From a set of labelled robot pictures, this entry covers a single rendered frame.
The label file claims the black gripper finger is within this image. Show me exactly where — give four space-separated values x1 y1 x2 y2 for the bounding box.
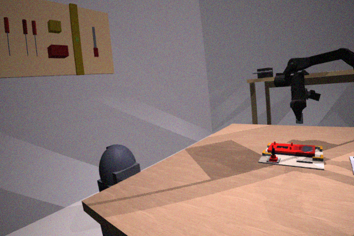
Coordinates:
291 108 304 121

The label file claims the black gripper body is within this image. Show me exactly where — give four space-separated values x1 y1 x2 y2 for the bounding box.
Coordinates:
290 86 306 108

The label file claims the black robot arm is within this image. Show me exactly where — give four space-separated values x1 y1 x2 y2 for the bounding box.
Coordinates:
274 48 354 101

